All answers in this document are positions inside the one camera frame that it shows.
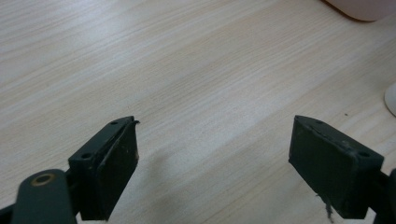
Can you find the pink storage box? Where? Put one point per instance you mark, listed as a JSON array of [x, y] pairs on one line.
[[367, 8]]

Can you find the small white object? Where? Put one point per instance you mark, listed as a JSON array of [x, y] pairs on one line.
[[391, 99]]

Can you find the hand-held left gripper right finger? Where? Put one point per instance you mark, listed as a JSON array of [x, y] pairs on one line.
[[333, 168]]

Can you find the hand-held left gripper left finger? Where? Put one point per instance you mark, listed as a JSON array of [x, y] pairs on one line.
[[109, 168]]

